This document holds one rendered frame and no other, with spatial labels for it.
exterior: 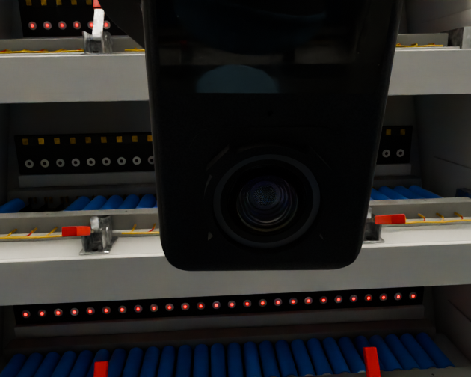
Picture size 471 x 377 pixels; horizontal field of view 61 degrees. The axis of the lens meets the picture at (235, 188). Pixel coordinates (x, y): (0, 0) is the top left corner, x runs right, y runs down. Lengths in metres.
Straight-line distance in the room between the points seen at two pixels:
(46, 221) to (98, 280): 0.09
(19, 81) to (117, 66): 0.10
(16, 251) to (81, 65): 0.19
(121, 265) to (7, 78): 0.22
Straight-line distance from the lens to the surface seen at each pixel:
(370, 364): 0.45
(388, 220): 0.36
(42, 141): 0.59
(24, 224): 0.47
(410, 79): 0.47
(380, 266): 0.42
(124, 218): 0.44
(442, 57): 0.48
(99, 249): 0.41
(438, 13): 0.65
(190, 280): 0.39
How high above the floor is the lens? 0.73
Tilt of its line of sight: 7 degrees up
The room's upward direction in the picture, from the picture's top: 2 degrees counter-clockwise
